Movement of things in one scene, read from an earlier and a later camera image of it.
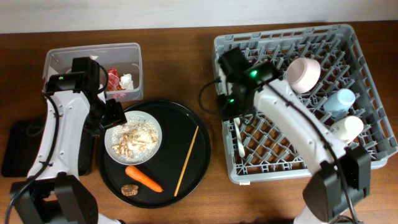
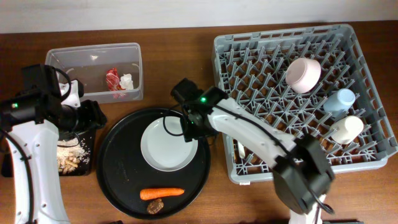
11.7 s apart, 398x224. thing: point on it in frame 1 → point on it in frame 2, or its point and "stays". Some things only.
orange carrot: x=141 y=177 → x=148 y=193
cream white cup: x=348 y=128 stays
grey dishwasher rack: x=326 y=66 stays
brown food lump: x=129 y=190 → x=155 y=206
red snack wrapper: x=114 y=83 stays
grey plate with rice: x=135 y=140 → x=163 y=145
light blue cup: x=339 y=102 stays
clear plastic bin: x=123 y=63 stays
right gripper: x=226 y=111 → x=189 y=132
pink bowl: x=302 y=74 stays
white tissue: x=126 y=82 stays
